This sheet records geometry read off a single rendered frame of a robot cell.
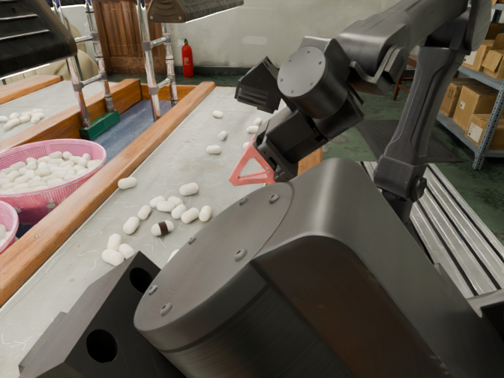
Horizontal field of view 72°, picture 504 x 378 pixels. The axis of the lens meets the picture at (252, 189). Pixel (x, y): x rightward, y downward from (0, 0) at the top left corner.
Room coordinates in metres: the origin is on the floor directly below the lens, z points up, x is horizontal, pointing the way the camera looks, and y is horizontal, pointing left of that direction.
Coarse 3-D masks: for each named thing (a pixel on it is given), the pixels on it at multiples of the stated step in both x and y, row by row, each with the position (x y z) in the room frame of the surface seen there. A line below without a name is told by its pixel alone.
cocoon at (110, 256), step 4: (104, 252) 0.40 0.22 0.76; (108, 252) 0.40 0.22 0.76; (112, 252) 0.40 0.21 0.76; (116, 252) 0.40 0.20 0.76; (104, 256) 0.39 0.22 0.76; (108, 256) 0.39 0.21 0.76; (112, 256) 0.39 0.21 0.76; (116, 256) 0.39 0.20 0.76; (120, 256) 0.39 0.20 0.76; (104, 260) 0.39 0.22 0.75; (108, 260) 0.39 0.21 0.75; (112, 260) 0.39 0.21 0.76; (116, 260) 0.39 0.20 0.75; (120, 260) 0.39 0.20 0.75; (112, 264) 0.39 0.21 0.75; (116, 264) 0.39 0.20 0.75
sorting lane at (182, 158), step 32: (224, 96) 1.30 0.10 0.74; (192, 128) 0.96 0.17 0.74; (224, 128) 0.96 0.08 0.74; (160, 160) 0.75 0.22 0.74; (192, 160) 0.75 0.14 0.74; (224, 160) 0.75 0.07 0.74; (128, 192) 0.61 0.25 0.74; (160, 192) 0.61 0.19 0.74; (224, 192) 0.61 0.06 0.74; (96, 224) 0.50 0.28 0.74; (192, 224) 0.50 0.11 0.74; (64, 256) 0.41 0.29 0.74; (96, 256) 0.41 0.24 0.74; (160, 256) 0.41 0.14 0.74; (32, 288) 0.35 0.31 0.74; (64, 288) 0.35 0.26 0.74; (0, 320) 0.29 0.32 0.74; (32, 320) 0.29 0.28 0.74; (0, 352) 0.25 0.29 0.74
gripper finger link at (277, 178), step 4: (248, 144) 0.45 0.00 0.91; (236, 164) 0.45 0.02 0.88; (276, 168) 0.42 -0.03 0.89; (280, 168) 0.39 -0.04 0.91; (252, 172) 0.45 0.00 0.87; (256, 172) 0.45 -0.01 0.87; (260, 172) 0.45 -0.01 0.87; (264, 172) 0.44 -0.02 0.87; (276, 172) 0.39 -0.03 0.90; (280, 172) 0.39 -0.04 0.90; (240, 176) 0.45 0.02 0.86; (244, 176) 0.45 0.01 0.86; (248, 176) 0.45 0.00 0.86; (276, 176) 0.39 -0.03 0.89; (280, 176) 0.39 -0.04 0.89; (276, 180) 0.39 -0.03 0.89; (280, 180) 0.39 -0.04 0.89
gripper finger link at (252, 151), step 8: (264, 128) 0.45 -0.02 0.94; (256, 136) 0.44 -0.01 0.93; (256, 144) 0.42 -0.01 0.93; (248, 152) 0.42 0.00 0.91; (256, 152) 0.42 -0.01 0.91; (240, 160) 0.44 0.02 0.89; (256, 160) 0.43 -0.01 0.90; (264, 160) 0.42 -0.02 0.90; (272, 160) 0.42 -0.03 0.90; (240, 168) 0.44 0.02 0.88; (264, 168) 0.43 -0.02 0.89; (272, 168) 0.42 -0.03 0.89; (232, 176) 0.44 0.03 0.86; (256, 176) 0.44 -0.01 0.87; (264, 176) 0.43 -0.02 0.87; (272, 176) 0.42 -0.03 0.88; (232, 184) 0.45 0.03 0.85; (240, 184) 0.44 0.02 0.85
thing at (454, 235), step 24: (432, 168) 0.85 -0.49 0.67; (432, 192) 0.72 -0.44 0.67; (456, 192) 0.72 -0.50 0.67; (432, 216) 0.62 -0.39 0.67; (456, 216) 0.62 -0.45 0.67; (432, 240) 0.54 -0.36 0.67; (456, 240) 0.54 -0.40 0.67; (480, 240) 0.54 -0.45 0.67; (456, 264) 0.48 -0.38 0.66; (480, 264) 0.48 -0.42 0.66; (480, 288) 0.41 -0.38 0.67
